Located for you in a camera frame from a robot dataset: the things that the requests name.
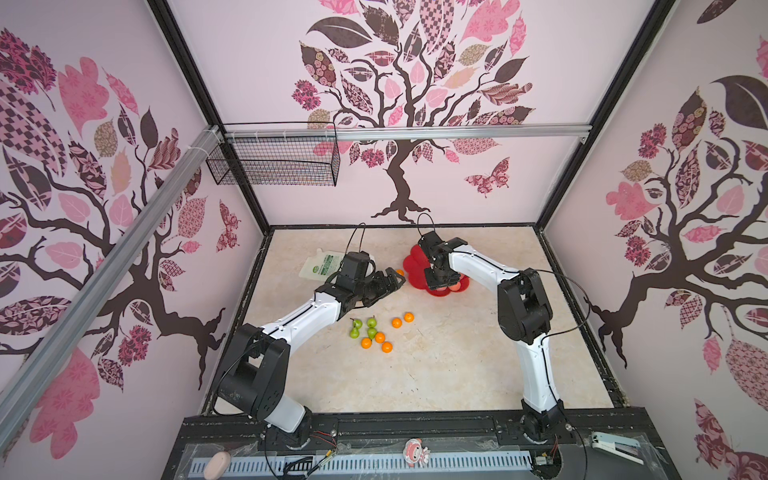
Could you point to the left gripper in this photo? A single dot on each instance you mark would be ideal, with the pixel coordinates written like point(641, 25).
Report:
point(383, 287)

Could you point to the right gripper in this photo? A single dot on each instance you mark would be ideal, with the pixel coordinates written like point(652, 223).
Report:
point(451, 280)

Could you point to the red flower fruit bowl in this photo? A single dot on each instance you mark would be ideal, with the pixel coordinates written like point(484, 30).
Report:
point(420, 275)

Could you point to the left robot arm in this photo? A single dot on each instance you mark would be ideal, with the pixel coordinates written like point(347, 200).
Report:
point(253, 371)

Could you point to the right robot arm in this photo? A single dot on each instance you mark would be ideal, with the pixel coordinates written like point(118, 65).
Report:
point(524, 316)

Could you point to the white green refill pouch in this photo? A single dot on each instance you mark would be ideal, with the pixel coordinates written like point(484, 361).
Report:
point(321, 265)

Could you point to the pink cartoon figure sticker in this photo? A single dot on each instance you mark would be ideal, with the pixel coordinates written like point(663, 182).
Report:
point(415, 453)

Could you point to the pink oval soap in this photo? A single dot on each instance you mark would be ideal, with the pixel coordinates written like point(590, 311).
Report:
point(217, 466)

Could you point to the white stapler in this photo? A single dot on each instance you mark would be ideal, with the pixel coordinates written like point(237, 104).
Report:
point(619, 446)

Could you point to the aluminium rail back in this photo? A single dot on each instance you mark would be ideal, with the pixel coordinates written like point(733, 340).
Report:
point(419, 133)

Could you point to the black wire basket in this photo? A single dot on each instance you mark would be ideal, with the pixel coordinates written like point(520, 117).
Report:
point(292, 153)

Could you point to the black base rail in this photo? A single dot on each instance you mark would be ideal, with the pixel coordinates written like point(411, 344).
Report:
point(568, 454)

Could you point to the white vented cable duct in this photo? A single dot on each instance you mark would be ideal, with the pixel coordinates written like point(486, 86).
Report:
point(378, 464)

